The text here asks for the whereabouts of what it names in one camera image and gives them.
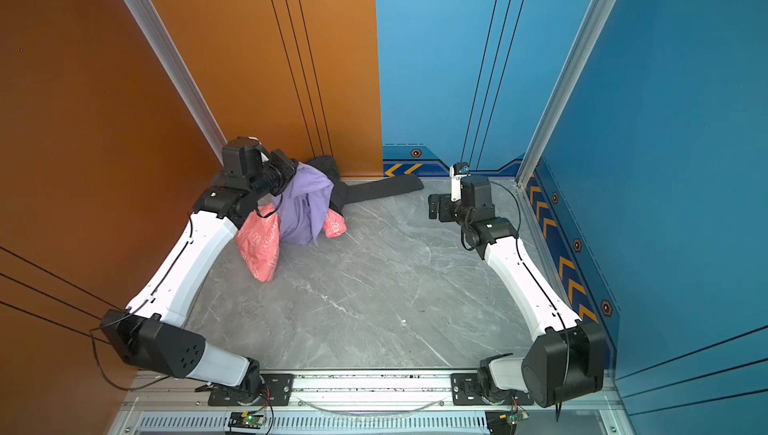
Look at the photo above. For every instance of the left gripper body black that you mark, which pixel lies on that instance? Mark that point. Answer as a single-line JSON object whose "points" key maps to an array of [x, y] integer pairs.
{"points": [[277, 173]]}

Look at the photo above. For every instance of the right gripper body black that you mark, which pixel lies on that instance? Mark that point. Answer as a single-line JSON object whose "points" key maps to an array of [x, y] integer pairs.
{"points": [[449, 210]]}

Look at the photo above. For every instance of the purple cloth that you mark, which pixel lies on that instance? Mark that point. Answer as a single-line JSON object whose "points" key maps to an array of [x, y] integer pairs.
{"points": [[306, 204]]}

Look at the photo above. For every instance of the pink patterned cloth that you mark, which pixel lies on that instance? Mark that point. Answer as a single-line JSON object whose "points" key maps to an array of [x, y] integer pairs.
{"points": [[259, 239]]}

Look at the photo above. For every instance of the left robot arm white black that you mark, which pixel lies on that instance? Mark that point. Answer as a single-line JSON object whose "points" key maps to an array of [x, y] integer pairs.
{"points": [[149, 332]]}

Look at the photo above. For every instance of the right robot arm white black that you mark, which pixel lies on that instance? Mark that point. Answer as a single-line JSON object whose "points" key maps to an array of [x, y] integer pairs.
{"points": [[567, 357]]}

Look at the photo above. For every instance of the black cloth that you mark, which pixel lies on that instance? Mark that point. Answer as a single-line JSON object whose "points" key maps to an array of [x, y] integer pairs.
{"points": [[343, 193]]}

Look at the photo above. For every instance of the right green circuit board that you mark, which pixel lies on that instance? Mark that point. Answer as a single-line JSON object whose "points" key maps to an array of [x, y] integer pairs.
{"points": [[504, 422]]}

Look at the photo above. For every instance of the green circuit board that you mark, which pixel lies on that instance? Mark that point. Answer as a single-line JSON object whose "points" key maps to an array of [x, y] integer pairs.
{"points": [[504, 422], [247, 422]]}

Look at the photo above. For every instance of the left green circuit board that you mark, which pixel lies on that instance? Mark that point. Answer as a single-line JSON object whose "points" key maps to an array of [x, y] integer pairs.
{"points": [[247, 422]]}

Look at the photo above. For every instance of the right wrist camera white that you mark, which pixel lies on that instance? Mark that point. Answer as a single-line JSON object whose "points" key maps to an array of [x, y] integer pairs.
{"points": [[457, 172]]}

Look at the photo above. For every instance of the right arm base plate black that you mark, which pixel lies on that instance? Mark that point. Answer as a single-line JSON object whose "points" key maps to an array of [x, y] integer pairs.
{"points": [[469, 389]]}

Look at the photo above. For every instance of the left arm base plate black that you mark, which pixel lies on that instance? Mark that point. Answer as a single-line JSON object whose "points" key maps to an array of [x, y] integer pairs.
{"points": [[273, 389]]}

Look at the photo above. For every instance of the left aluminium corner post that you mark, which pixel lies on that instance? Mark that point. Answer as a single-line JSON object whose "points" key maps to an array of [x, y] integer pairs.
{"points": [[154, 30]]}

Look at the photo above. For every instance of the aluminium corner post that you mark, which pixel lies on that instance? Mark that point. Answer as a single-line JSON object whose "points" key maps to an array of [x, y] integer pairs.
{"points": [[154, 30], [593, 22]]}

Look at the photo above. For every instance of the aluminium front frame rail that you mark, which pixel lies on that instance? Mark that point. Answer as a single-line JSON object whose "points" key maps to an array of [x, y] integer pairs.
{"points": [[381, 401]]}

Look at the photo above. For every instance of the right aluminium corner post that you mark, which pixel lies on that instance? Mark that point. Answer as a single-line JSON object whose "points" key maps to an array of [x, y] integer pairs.
{"points": [[593, 22]]}

